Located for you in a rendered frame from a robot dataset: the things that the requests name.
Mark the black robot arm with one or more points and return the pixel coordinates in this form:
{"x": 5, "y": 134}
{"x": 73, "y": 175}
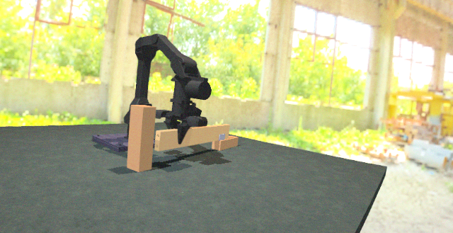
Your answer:
{"x": 188, "y": 81}

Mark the long wooden rail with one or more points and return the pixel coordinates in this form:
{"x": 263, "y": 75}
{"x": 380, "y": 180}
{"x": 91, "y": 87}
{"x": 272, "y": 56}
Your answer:
{"x": 168, "y": 139}

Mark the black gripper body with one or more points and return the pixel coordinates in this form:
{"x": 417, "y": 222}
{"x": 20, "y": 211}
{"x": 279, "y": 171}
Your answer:
{"x": 180, "y": 111}

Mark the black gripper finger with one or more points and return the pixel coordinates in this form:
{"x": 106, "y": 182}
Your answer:
{"x": 182, "y": 129}
{"x": 172, "y": 126}

